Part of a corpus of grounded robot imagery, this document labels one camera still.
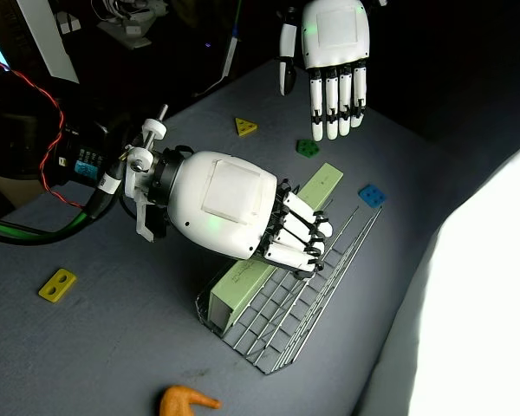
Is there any grey table cloth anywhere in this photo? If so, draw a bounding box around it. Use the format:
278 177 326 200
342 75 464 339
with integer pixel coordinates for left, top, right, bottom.
0 58 520 416

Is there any white strip with blue plug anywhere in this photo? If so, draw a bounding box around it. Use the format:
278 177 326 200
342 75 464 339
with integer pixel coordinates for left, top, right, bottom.
218 0 244 84

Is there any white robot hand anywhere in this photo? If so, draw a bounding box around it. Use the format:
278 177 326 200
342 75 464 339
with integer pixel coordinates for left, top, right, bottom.
166 149 335 281
278 0 371 142

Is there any yellow rectangle block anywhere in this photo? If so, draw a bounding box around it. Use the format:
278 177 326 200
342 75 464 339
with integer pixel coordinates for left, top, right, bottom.
37 268 78 303

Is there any blue square block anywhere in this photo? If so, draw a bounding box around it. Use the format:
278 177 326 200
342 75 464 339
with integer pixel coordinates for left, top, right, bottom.
357 184 387 209

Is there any white device with cables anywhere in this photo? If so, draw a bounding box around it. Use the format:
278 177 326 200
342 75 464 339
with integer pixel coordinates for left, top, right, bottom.
90 0 153 50

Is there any green pentagon block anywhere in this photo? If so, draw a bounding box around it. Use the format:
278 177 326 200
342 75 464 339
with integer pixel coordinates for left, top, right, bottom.
296 138 322 159

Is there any light green book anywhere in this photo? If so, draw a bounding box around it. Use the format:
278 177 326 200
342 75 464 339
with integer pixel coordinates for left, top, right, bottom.
207 162 344 335

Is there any white flat panel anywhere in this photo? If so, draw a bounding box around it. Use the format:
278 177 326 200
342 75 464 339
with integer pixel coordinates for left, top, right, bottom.
15 0 81 85

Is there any wire metal rack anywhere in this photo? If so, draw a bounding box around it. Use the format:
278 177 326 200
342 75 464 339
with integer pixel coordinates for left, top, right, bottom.
194 198 385 376

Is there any yellow triangle block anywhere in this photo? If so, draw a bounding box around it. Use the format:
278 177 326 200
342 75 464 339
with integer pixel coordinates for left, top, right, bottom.
234 116 259 139

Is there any orange toy chicken leg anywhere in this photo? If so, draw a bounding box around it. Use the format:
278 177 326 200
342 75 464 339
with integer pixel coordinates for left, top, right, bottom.
159 384 223 416

